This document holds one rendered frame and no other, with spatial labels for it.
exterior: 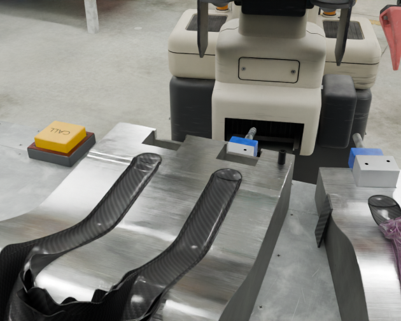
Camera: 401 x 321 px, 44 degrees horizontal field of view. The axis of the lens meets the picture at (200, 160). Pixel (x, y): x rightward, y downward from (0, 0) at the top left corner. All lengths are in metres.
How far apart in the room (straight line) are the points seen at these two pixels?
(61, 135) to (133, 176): 0.23
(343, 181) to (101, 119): 2.05
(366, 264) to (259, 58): 0.60
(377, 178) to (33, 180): 0.50
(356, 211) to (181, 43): 0.79
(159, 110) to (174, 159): 2.04
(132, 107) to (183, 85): 1.38
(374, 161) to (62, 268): 0.43
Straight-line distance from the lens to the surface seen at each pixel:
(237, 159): 0.69
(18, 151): 0.89
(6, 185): 0.81
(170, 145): 0.72
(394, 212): 0.67
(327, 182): 0.69
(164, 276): 0.47
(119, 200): 0.61
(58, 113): 2.75
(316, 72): 1.04
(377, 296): 0.51
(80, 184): 0.63
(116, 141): 0.70
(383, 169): 0.69
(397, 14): 0.68
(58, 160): 0.83
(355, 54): 1.31
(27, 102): 2.92
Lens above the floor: 1.25
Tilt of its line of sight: 34 degrees down
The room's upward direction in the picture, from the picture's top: straight up
